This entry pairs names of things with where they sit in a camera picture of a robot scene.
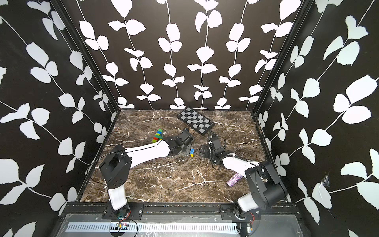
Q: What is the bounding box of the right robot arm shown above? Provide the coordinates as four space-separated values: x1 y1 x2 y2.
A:
199 131 288 212

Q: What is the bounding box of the purple glitter microphone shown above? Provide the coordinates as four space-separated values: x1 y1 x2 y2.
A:
226 173 243 188

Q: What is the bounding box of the white slotted cable duct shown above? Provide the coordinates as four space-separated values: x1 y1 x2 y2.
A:
64 222 238 234

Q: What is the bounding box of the black mounting rail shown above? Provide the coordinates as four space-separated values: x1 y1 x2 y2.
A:
62 202 303 221

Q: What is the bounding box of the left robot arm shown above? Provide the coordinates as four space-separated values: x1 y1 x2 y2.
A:
99 131 194 211

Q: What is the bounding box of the black white checkerboard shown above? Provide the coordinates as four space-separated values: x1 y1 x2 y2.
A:
177 107 215 136

